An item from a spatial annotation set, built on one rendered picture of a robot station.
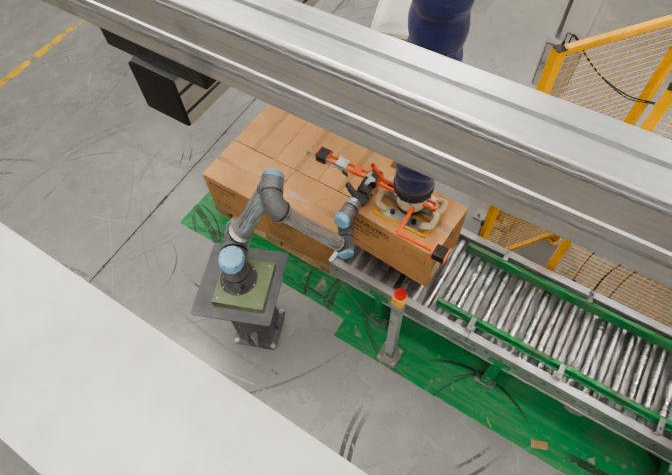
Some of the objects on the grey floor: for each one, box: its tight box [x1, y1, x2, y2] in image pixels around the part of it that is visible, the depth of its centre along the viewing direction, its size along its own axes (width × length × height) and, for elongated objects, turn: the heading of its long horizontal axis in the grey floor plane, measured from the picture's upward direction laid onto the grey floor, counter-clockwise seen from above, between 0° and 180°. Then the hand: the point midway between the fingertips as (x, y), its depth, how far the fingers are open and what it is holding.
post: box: [384, 295, 408, 360], centre depth 323 cm, size 7×7×100 cm
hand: (370, 176), depth 300 cm, fingers closed on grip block, 6 cm apart
